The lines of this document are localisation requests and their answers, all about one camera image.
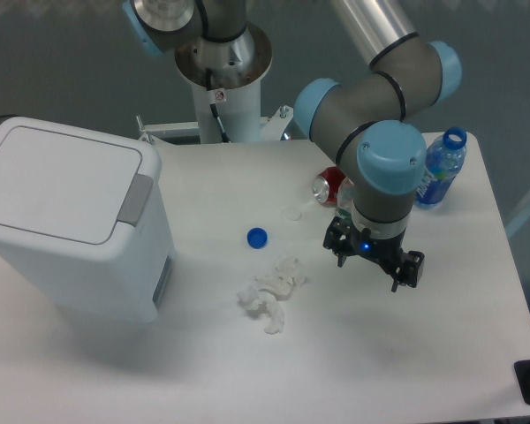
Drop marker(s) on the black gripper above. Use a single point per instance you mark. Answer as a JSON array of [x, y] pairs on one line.
[[344, 241]]

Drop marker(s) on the white trash can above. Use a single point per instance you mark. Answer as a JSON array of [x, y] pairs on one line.
[[82, 217]]

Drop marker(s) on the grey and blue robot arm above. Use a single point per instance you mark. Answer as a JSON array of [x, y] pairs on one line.
[[361, 129]]

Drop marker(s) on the red soda can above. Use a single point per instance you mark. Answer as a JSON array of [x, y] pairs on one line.
[[326, 185]]

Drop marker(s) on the clear plastic bottle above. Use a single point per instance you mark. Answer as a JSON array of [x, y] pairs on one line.
[[345, 205]]

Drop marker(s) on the crumpled white tissue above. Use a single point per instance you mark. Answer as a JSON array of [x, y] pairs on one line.
[[267, 292]]

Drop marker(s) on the blue bottle cap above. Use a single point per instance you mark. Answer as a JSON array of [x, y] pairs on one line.
[[257, 238]]

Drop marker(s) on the blue plastic bottle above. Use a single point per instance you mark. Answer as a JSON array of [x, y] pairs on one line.
[[444, 159]]

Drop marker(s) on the white metal base bracket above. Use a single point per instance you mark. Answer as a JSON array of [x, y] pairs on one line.
[[279, 127]]

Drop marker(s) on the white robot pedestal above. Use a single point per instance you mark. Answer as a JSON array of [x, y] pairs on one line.
[[225, 78]]

